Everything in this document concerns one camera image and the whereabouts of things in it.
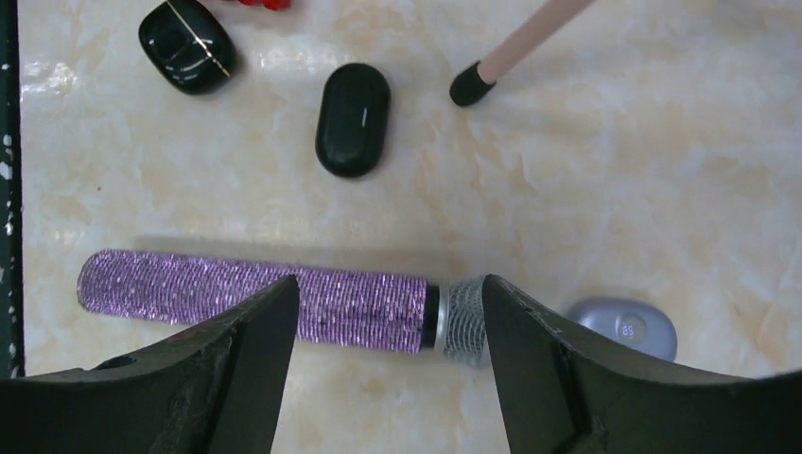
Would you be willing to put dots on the black earbud case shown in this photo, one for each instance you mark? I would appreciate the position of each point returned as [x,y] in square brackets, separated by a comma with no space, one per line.
[353,120]
[188,46]

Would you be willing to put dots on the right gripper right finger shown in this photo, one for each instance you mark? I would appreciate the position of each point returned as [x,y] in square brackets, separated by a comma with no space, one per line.
[563,388]

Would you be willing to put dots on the pink music stand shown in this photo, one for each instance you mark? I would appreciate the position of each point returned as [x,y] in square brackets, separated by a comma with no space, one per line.
[473,83]

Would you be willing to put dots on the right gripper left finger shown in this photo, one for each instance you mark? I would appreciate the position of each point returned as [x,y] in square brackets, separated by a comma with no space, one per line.
[215,387]

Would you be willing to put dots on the purple earbud charging case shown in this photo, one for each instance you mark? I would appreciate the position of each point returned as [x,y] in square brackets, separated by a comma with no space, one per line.
[632,323]

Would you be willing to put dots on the purple glitter microphone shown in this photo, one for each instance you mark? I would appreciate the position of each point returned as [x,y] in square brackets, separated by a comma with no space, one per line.
[366,309]

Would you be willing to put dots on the red plastic box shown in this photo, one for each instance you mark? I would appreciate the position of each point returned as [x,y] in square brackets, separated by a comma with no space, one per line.
[274,5]

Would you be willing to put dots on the open black earbud case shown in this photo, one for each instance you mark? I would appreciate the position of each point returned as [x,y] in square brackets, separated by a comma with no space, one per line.
[188,46]

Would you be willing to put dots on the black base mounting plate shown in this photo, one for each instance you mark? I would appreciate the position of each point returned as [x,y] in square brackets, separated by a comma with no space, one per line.
[12,276]

